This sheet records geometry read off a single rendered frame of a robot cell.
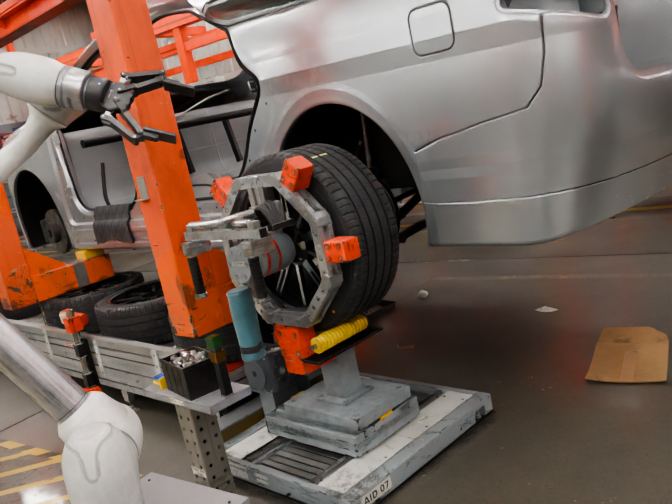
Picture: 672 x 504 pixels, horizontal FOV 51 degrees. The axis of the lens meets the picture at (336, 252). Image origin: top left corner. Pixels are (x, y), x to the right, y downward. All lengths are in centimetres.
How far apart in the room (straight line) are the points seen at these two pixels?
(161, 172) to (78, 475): 136
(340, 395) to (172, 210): 96
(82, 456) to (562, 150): 156
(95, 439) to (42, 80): 81
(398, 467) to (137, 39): 181
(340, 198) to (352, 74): 53
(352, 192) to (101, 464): 115
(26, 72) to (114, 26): 117
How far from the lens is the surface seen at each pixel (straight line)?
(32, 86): 167
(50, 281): 468
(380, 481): 246
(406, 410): 274
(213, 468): 266
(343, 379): 268
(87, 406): 195
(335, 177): 235
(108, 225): 437
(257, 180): 242
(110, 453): 178
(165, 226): 280
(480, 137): 232
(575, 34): 224
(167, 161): 282
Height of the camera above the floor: 129
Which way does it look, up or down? 11 degrees down
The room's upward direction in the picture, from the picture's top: 12 degrees counter-clockwise
